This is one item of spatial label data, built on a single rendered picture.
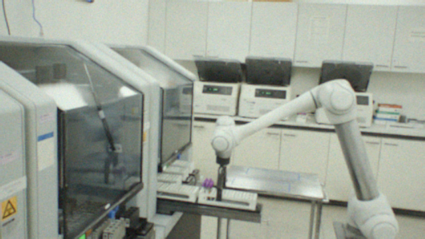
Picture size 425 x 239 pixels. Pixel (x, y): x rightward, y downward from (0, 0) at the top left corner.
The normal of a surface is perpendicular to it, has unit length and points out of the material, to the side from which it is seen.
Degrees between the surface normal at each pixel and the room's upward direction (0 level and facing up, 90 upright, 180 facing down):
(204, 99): 90
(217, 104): 90
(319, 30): 90
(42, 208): 90
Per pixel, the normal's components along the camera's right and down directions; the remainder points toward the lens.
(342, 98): -0.15, 0.05
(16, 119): 0.98, 0.08
